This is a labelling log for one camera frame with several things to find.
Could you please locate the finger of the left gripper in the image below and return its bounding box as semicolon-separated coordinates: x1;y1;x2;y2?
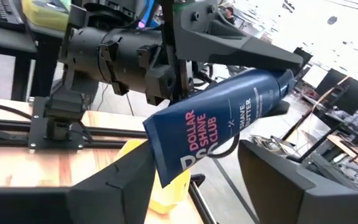
172;0;305;71
259;98;291;119

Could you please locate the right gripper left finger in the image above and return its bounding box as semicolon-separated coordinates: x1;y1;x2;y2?
0;140;157;224

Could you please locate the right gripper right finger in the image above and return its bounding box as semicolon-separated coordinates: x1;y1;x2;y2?
237;139;358;224

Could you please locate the navy shave butter tube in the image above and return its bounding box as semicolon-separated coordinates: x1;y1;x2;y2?
142;67;296;189

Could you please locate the white background screen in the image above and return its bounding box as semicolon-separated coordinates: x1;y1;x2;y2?
301;63;329;90

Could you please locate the black background monitor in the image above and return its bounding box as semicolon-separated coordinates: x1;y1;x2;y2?
314;67;358;116

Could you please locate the wooden background workbench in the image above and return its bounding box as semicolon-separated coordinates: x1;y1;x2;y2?
280;76;358;180

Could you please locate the yellow-green soft object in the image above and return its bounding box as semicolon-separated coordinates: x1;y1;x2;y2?
21;0;72;32

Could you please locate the yellow plastic bin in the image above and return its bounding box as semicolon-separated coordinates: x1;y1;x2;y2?
115;138;193;216

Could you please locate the black desk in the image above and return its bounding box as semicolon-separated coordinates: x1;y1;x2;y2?
0;17;67;103

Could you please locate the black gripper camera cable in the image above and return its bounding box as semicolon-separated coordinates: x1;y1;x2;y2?
208;133;241;160

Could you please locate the black table cable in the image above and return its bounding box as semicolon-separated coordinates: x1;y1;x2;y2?
0;98;33;121

